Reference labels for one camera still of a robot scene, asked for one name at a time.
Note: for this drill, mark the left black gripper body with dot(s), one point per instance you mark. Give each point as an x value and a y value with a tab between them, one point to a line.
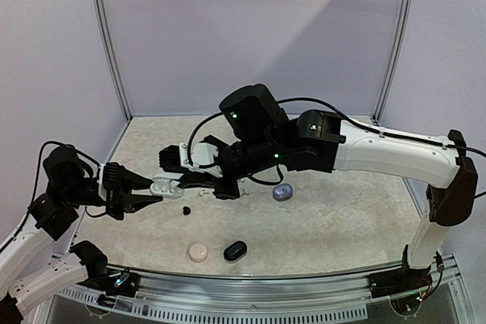
115	187

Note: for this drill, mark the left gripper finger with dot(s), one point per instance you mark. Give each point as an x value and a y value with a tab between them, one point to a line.
133	181
135	203

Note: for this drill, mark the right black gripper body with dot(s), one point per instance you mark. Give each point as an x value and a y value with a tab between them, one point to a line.
221	178

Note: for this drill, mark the white charging case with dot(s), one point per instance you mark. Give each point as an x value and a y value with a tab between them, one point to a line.
166	185

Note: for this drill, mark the purple charging case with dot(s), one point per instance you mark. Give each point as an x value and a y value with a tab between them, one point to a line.
282	192

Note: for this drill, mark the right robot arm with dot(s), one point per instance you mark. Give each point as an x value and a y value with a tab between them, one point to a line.
327	140

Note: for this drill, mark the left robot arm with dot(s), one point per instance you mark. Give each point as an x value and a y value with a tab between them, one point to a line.
73	179

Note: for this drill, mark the pink charging case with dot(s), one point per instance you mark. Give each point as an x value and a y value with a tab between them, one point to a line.
198	253

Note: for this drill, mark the black charging case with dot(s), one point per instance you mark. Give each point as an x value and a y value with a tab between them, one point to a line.
235	251

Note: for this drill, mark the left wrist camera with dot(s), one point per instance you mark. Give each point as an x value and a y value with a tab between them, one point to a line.
101	191

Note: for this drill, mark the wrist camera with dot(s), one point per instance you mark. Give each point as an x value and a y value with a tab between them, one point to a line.
202	159
101	191

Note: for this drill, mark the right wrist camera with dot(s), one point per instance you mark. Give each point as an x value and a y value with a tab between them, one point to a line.
202	159

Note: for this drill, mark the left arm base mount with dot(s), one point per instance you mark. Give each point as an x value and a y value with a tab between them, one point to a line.
112	282

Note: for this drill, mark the aluminium front rail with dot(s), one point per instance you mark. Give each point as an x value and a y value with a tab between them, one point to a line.
345	297

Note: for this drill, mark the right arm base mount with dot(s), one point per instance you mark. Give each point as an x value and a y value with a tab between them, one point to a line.
402	280

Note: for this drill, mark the right aluminium frame post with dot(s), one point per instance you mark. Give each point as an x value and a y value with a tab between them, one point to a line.
398	37

